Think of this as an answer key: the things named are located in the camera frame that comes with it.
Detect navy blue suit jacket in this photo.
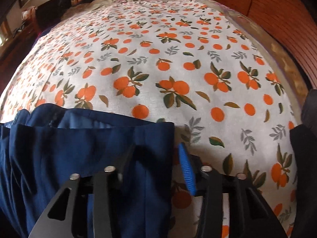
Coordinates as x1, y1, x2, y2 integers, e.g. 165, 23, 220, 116
1, 104, 175, 237

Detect folded dark grey clothes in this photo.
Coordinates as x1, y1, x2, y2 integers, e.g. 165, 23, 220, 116
290, 89, 317, 237

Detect orange print bed sheet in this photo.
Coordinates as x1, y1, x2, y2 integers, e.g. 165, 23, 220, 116
1, 0, 297, 237

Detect wooden desk cabinet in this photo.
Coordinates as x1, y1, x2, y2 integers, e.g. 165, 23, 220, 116
1, 7, 39, 92

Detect dark chair by bed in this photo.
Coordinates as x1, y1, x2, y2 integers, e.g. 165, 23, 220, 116
35, 0, 72, 30

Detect wooden louvered wardrobe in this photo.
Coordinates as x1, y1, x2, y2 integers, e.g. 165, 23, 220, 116
214, 0, 316, 88

